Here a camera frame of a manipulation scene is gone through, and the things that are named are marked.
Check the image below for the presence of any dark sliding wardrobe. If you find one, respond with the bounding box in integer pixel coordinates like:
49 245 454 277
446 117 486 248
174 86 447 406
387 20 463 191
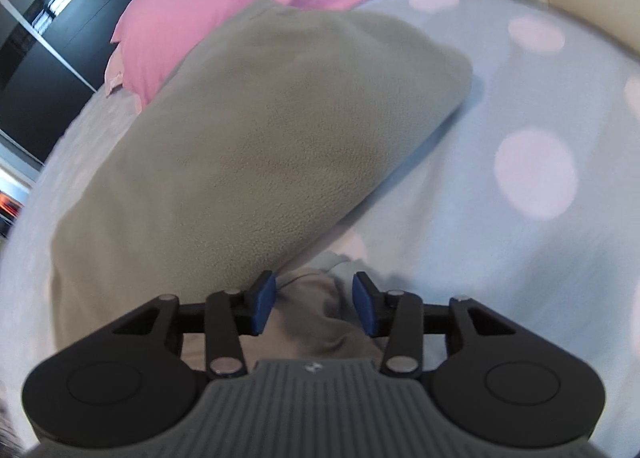
0 0 173 166

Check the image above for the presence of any pink dotted bed sheet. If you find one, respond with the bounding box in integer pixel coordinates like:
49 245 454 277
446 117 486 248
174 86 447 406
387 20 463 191
0 0 640 439

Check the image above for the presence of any tan long-sleeve shirt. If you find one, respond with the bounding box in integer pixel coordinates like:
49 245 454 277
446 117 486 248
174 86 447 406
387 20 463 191
180 271 396 374

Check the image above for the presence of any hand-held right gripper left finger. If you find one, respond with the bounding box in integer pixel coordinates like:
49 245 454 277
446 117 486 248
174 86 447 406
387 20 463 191
112 271 277 380

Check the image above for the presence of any pink pillow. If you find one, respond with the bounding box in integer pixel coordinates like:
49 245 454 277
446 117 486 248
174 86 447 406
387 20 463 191
104 0 408 106

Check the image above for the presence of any olive fleece blanket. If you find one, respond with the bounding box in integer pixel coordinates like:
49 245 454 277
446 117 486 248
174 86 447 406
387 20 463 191
50 0 473 354

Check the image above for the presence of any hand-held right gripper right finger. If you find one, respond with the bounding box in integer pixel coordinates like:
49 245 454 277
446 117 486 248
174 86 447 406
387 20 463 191
351 272 516 380

